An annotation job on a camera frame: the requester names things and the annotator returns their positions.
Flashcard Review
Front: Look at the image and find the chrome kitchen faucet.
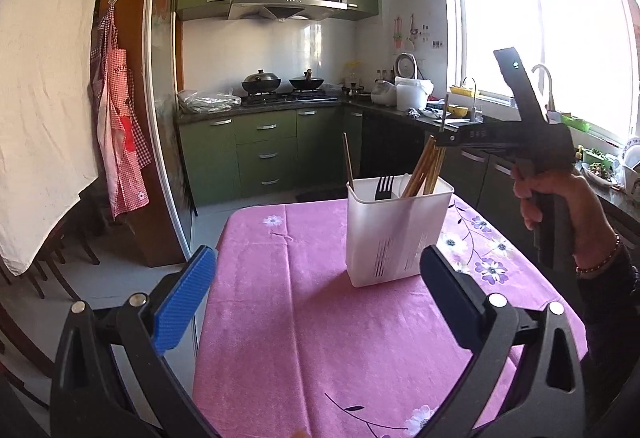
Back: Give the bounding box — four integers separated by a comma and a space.
532, 64, 555, 113

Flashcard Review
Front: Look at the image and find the red checkered apron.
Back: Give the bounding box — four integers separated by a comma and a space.
90, 0, 152, 218

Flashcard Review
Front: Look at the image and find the white hanging cloth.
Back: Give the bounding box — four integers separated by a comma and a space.
0, 0, 99, 275

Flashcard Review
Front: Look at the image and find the green drawer cabinet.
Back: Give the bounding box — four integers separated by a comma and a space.
179, 106, 344, 208

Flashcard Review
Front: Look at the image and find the white plastic utensil holder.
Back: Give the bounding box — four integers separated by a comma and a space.
345, 175, 454, 287

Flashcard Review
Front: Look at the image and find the black wok on stove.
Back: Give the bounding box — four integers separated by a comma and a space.
288, 68, 324, 92

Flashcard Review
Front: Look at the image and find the right forearm black sleeve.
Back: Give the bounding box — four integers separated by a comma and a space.
577, 249, 639, 426

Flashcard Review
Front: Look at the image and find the right hand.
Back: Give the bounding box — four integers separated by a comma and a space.
510, 165, 622, 269

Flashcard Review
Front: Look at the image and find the black plastic fork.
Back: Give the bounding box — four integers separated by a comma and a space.
374, 176, 394, 201

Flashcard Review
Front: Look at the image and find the black wok with lid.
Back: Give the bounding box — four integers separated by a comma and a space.
242, 68, 281, 95

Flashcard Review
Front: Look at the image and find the white plastic bucket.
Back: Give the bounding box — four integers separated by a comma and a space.
395, 77, 434, 112

